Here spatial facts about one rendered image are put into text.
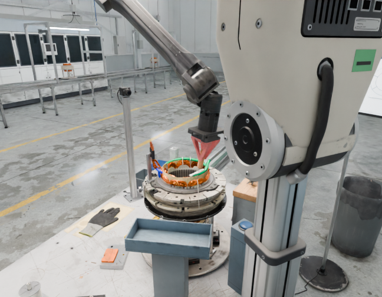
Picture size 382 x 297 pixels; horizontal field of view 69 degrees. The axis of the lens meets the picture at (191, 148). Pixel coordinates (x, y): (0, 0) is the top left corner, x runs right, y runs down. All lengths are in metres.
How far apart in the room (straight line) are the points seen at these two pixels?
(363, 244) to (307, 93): 2.24
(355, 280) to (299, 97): 2.14
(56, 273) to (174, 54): 0.92
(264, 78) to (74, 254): 1.08
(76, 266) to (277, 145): 0.98
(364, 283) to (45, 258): 2.08
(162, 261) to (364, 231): 1.91
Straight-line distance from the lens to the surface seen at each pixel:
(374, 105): 1.74
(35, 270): 1.30
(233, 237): 0.97
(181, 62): 0.75
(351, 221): 2.52
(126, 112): 1.42
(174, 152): 1.15
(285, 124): 0.46
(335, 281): 2.40
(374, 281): 2.56
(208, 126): 0.78
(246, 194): 1.07
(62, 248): 1.36
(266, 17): 0.42
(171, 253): 0.85
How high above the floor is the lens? 1.59
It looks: 21 degrees down
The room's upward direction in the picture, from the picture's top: straight up
